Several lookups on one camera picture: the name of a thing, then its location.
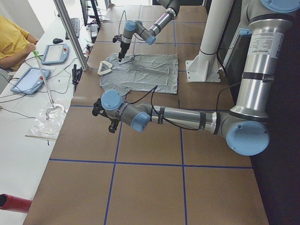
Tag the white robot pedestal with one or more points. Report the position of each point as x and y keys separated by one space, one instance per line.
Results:
x=204 y=67

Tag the blue tape line crosswise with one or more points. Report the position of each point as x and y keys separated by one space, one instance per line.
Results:
x=151 y=164

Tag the blue tape line lengthwise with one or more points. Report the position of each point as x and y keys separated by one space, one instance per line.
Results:
x=112 y=177

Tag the metal reacher grabber tool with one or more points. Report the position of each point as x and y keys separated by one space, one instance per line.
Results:
x=52 y=102

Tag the person in yellow shirt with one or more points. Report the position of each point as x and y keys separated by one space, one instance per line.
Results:
x=15 y=44

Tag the black keyboard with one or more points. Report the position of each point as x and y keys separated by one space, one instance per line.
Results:
x=75 y=22

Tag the red cylinder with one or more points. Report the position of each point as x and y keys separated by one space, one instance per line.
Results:
x=14 y=204

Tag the far blue teach pendant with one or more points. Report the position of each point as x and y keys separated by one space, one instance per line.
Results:
x=55 y=54

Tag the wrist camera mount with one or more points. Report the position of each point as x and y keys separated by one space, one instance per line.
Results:
x=117 y=38
x=98 y=109

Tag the near blue teach pendant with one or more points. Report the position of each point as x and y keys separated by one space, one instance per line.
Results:
x=29 y=82

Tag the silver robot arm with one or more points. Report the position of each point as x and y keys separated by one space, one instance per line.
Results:
x=243 y=127
x=148 y=35

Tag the black computer mouse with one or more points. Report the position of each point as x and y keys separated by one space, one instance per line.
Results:
x=57 y=40

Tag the blue white striped polo shirt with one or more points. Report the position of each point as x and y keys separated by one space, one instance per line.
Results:
x=139 y=72

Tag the clear plastic bag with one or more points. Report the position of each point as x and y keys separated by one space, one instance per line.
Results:
x=48 y=128

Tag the blue teach pendant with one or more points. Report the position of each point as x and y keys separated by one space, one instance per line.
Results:
x=55 y=54
x=29 y=82

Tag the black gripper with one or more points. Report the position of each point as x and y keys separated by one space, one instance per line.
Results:
x=123 y=48
x=112 y=123

